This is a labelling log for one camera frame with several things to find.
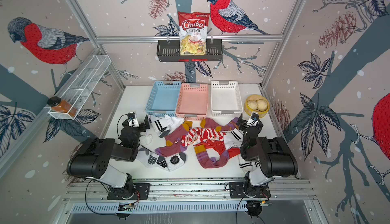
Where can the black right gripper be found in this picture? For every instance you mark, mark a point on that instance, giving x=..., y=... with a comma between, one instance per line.
x=243, y=124

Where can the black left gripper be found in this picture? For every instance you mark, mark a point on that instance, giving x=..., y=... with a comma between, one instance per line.
x=142, y=128

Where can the red white striped sock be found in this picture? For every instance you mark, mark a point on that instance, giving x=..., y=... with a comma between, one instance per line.
x=199, y=135

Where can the red santa pattern sock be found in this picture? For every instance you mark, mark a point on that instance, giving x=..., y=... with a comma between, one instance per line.
x=219, y=147

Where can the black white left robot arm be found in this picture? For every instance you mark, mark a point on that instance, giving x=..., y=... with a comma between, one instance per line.
x=91, y=161

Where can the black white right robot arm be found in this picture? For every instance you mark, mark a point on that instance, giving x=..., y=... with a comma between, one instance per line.
x=271, y=158

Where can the white plastic basket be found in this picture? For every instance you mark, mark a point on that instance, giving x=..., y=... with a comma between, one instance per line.
x=225, y=99

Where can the blue plastic basket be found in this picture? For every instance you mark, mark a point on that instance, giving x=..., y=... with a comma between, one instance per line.
x=163, y=98

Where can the pink plastic basket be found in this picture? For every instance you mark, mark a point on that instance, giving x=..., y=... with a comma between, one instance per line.
x=193, y=101

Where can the small white sock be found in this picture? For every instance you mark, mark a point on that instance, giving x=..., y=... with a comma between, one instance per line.
x=146, y=140

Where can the white black-striped sock right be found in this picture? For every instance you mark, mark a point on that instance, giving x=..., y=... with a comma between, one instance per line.
x=232, y=141

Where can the white black-striped sock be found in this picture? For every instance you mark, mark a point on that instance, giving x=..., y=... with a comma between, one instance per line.
x=164, y=125
x=232, y=141

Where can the yellow bowl with buns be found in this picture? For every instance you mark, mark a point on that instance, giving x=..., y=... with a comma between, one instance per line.
x=257, y=104

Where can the white grey patterned sock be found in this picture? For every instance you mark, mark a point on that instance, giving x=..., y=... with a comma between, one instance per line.
x=151, y=160

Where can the white black-striped sock top left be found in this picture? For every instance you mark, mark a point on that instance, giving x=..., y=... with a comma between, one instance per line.
x=164, y=125

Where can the purple yellow sock top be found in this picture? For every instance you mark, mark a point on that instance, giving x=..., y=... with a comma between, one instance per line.
x=209, y=123

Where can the purple yellow sock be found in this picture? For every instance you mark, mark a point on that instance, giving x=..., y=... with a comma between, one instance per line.
x=210, y=163
x=209, y=123
x=174, y=143

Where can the purple yellow sock left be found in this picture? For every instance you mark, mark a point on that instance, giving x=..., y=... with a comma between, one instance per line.
x=174, y=143

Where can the purple yellow sock bottom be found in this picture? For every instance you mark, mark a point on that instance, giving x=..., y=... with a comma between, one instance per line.
x=210, y=163

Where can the orange spice jar black lid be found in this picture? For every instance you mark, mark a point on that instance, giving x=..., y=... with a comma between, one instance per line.
x=59, y=105

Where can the red Chuba cassava chips bag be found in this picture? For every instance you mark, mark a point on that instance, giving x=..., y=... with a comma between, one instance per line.
x=193, y=29

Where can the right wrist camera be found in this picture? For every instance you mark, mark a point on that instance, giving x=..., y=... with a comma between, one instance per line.
x=253, y=120

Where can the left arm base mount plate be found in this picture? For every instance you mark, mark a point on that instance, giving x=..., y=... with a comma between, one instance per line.
x=134, y=191

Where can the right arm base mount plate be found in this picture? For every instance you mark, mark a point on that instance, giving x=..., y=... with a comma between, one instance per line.
x=238, y=190

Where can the clear acrylic wall shelf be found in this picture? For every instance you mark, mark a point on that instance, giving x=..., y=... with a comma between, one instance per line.
x=81, y=85

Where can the black wall-mounted wire basket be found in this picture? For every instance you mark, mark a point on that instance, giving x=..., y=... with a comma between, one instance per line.
x=170, y=52

